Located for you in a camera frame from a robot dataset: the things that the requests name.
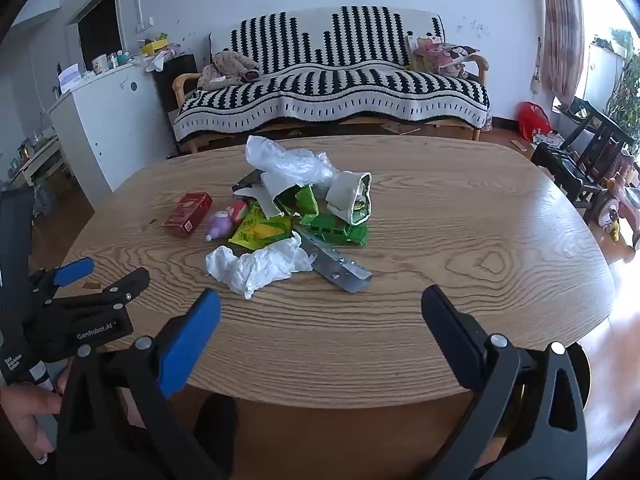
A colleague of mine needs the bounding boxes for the person's left hand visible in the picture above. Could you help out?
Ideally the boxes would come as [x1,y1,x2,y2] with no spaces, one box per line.
[0,369,70,465]

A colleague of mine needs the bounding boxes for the pink patterned curtain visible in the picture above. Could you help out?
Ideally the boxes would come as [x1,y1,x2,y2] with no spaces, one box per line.
[538,0,586,106]

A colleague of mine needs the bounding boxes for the black cabinet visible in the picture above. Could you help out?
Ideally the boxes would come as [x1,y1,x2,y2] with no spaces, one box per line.
[152,54,197,112]

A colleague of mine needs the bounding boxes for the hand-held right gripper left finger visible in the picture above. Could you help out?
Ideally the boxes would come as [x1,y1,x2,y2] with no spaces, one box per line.
[56,288,223,480]

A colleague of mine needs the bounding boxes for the yellow green snack packet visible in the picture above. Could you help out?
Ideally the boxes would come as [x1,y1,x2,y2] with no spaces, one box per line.
[228,202,294,251]

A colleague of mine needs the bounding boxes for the dark green packet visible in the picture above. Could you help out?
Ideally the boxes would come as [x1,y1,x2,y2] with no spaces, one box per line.
[230,169,266,194]

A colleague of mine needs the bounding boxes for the pink printed pillow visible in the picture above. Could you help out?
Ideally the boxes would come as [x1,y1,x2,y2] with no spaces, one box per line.
[409,35,481,79]

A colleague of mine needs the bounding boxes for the pink ride-on toy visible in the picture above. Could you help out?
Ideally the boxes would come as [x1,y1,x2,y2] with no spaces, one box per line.
[594,156,640,252]

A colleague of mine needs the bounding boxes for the red plastic bag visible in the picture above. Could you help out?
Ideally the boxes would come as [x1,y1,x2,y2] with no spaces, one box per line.
[517,101,553,141]

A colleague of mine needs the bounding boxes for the white appliance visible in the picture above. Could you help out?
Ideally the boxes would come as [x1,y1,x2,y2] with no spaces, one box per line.
[585,41,626,111]

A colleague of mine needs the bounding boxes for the white green-rimmed packet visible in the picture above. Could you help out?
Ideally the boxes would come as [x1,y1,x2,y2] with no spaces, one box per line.
[326,171,374,226]

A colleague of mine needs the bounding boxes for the clear plastic bag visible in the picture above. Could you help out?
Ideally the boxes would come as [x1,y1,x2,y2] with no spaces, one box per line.
[245,135,335,189]

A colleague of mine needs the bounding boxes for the beige dotted garment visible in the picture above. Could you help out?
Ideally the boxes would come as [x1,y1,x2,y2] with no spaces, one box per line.
[197,50,262,92]

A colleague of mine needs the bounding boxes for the green toy bus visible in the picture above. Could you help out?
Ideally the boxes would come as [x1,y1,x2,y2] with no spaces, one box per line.
[299,212,369,247]

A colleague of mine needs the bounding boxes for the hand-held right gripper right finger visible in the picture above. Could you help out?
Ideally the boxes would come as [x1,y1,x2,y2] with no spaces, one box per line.
[421,284,588,480]

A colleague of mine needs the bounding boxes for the white crumpled tissue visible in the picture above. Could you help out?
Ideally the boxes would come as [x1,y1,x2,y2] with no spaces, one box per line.
[205,234,316,301]

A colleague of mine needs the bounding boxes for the white cardboard box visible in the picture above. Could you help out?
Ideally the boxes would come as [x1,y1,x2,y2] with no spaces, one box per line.
[234,172,302,219]

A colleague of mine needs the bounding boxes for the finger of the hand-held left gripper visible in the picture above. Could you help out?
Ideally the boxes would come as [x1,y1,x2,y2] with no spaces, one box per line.
[30,257,96,294]
[50,267,151,307]

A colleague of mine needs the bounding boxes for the striped black white sofa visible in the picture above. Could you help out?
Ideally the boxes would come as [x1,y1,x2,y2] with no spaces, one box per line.
[172,6,492,144]

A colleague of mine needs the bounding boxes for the red box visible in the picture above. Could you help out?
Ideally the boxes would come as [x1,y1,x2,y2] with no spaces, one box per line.
[164,192,214,239]

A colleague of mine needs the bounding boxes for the green potted plant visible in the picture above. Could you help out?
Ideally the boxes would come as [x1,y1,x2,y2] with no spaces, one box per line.
[604,29,640,161]

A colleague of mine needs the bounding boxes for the purple toy figure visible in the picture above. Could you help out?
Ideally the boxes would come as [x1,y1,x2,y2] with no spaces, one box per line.
[203,211,235,242]

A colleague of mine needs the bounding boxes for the black wooden chair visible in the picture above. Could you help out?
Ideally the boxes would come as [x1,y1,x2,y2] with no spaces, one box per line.
[555,97,636,211]

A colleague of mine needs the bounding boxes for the hanging wall ornament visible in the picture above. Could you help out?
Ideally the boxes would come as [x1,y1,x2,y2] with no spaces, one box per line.
[532,37,544,94]

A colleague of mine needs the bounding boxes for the white cabinet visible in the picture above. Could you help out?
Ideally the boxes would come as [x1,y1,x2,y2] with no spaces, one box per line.
[47,57,177,207]

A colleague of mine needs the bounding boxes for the low white table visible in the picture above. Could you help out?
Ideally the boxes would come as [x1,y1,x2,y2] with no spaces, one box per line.
[7,135,71,191]

